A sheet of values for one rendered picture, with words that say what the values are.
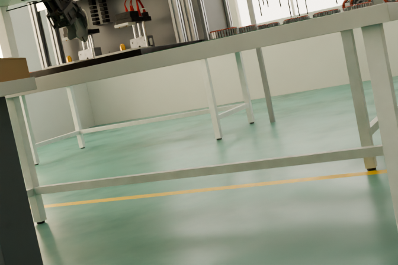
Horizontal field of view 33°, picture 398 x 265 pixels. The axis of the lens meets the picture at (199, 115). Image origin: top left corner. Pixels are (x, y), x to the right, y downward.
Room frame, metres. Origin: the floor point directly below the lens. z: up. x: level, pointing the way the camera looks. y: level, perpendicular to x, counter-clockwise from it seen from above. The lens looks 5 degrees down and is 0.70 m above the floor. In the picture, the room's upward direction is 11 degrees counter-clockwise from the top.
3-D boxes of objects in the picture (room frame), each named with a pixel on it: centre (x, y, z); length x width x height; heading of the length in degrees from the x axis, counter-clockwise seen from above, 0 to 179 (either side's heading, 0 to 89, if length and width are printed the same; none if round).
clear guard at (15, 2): (2.52, 0.43, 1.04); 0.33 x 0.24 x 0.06; 154
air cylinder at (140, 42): (2.54, 0.16, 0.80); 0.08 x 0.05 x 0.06; 64
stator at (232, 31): (2.42, -0.15, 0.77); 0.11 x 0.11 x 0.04
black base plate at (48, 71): (2.48, 0.32, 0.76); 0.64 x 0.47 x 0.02; 64
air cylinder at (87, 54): (2.65, 0.37, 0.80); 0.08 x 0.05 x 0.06; 64
